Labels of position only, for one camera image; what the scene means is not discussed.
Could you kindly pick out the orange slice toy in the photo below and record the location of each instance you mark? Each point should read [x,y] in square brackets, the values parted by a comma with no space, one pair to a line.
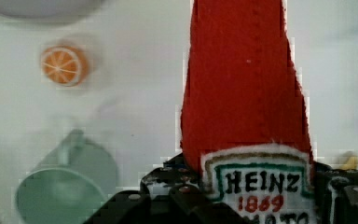
[64,65]

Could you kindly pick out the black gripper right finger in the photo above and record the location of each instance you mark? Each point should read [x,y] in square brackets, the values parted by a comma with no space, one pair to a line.
[336,195]

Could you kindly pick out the grey round plate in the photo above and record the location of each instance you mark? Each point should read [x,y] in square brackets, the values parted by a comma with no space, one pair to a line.
[42,8]

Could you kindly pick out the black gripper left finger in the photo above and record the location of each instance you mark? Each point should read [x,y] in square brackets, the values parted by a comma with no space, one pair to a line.
[169,194]

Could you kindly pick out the yellow banana peel toy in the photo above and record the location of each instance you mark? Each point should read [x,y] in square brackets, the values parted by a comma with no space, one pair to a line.
[348,161]

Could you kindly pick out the green metal mug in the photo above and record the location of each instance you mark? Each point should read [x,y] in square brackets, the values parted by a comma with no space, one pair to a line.
[69,185]

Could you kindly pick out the red plush ketchup bottle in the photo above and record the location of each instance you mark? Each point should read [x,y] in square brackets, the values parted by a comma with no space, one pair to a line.
[244,124]

